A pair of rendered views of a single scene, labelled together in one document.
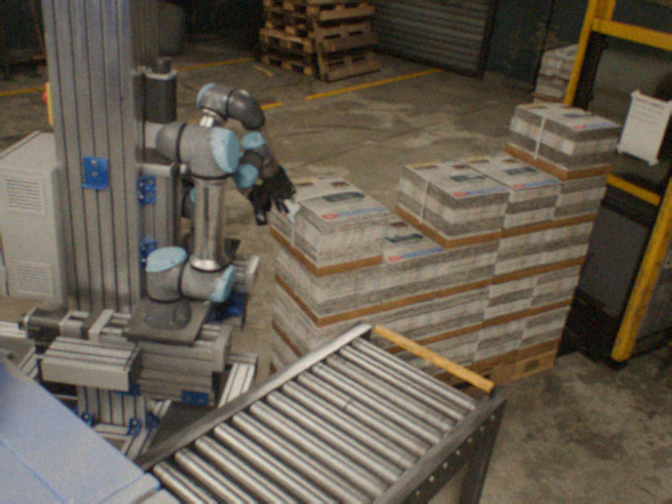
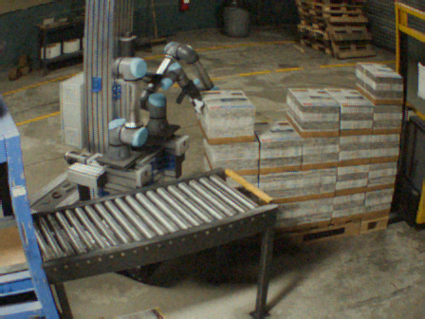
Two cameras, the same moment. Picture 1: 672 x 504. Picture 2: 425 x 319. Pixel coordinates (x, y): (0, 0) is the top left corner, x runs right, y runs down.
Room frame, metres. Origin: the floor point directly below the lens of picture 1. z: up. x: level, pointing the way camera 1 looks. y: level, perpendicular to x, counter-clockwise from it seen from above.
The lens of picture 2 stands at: (-0.93, -1.29, 2.25)
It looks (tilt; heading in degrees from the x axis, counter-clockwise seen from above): 24 degrees down; 23
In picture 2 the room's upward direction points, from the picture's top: straight up
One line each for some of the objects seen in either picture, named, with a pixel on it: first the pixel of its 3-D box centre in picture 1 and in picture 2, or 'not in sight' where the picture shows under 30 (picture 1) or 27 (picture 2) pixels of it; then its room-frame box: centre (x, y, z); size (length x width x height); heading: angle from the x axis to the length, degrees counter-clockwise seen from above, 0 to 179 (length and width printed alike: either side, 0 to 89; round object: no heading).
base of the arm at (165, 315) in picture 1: (167, 303); (118, 148); (1.84, 0.51, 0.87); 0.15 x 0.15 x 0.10
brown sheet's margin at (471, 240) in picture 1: (446, 221); (312, 123); (2.75, -0.46, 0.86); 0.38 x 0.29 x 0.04; 32
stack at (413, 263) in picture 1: (406, 314); (291, 184); (2.67, -0.35, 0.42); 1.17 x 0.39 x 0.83; 123
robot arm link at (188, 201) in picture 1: (205, 207); (157, 104); (2.34, 0.50, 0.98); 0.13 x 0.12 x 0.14; 67
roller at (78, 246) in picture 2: not in sight; (70, 234); (0.96, 0.31, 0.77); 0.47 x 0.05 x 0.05; 54
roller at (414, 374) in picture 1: (412, 374); (234, 194); (1.74, -0.27, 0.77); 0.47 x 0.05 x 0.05; 54
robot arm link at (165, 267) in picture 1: (168, 271); (118, 130); (1.84, 0.50, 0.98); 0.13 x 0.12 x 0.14; 80
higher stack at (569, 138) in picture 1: (534, 244); (376, 147); (3.07, -0.95, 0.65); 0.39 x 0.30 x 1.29; 33
